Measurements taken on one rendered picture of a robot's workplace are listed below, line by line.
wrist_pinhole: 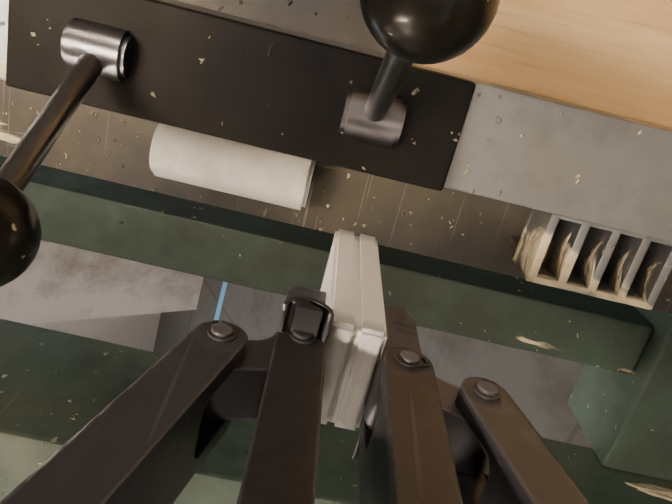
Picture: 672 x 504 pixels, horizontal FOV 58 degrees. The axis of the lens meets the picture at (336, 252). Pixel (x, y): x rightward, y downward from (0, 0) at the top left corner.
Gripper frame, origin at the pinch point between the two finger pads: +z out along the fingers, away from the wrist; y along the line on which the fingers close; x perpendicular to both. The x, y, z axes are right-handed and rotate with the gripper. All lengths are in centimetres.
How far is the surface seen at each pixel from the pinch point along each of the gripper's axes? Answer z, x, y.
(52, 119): 5.9, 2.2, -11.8
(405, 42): 0.2, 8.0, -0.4
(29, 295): 269, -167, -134
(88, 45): 9.5, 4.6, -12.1
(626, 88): 13.6, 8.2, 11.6
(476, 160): 11.6, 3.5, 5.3
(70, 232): 20.5, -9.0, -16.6
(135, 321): 362, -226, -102
